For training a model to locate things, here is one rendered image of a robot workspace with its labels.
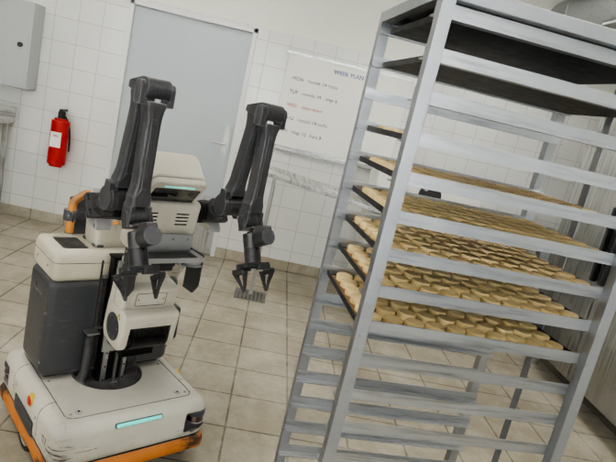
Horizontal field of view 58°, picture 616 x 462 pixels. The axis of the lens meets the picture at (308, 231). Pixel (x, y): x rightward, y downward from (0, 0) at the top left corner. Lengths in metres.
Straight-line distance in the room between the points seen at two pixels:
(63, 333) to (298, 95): 3.30
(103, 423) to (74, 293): 0.49
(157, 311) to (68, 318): 0.37
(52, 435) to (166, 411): 0.42
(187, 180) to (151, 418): 0.93
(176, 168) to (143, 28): 3.38
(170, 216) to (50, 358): 0.75
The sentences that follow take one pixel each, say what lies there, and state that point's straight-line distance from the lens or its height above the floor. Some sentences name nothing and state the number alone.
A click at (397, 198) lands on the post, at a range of 1.23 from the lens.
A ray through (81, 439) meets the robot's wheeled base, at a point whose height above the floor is 0.23.
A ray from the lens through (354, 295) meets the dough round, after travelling 1.50.
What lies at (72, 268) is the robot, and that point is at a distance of 2.26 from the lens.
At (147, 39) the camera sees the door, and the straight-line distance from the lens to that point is 5.25.
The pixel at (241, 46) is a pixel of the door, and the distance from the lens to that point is 5.12.
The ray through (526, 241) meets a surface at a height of 1.32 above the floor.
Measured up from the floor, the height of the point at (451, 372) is 0.96.
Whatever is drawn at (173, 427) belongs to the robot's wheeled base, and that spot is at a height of 0.18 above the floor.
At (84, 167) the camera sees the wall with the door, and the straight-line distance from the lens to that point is 5.40.
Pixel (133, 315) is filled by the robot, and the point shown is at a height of 0.67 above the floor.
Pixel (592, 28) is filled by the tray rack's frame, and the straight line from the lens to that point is 1.40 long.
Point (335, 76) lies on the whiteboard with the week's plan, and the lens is 5.06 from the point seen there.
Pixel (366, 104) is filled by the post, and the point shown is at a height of 1.56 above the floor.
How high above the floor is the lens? 1.51
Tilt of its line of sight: 12 degrees down
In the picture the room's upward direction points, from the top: 13 degrees clockwise
